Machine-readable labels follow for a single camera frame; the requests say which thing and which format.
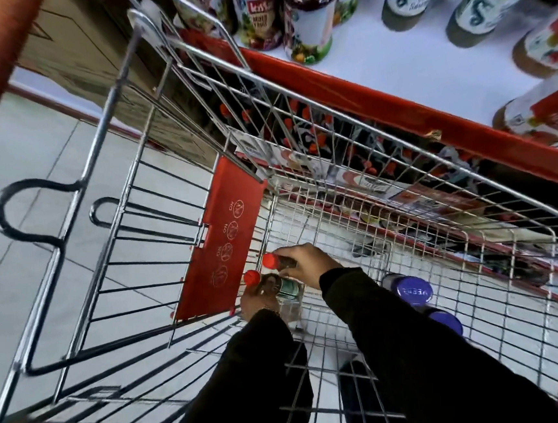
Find person's right forearm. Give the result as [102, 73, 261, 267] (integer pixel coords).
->
[318, 248, 558, 423]

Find brown cardboard box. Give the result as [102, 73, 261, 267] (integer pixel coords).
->
[9, 0, 220, 185]

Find brown sauce bottle red label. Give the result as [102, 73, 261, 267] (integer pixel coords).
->
[508, 5, 558, 82]
[487, 64, 558, 153]

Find row of red-capped dark bottles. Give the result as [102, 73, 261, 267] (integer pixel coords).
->
[215, 81, 457, 200]

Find red-lidded fruit jam jar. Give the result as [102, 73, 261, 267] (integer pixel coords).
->
[279, 0, 352, 68]

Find silver wire shopping cart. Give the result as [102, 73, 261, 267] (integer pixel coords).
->
[0, 0, 558, 423]

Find person's right hand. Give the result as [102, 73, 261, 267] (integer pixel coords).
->
[272, 240, 346, 295]

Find person's left forearm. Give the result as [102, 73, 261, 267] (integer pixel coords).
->
[145, 305, 317, 423]

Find dark-lidded mixed fruit jam jar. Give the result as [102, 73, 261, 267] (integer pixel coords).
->
[230, 0, 290, 54]

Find person's left hand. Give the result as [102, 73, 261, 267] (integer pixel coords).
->
[238, 280, 282, 323]

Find person's dark trouser legs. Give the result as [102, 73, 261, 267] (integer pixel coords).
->
[277, 332, 411, 423]

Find red-capped dark sauce bottle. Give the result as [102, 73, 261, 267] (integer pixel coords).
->
[261, 249, 300, 274]

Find red-edged white store shelf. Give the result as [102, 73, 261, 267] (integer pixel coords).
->
[175, 0, 558, 228]
[234, 112, 558, 341]

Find red-capped green-label sauce bottle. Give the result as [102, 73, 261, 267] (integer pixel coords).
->
[242, 265, 310, 330]

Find blue-lidded jar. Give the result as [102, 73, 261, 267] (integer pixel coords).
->
[421, 304, 465, 341]
[381, 269, 435, 311]

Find red plastic cart seat flap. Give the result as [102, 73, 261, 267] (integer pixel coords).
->
[160, 152, 280, 322]

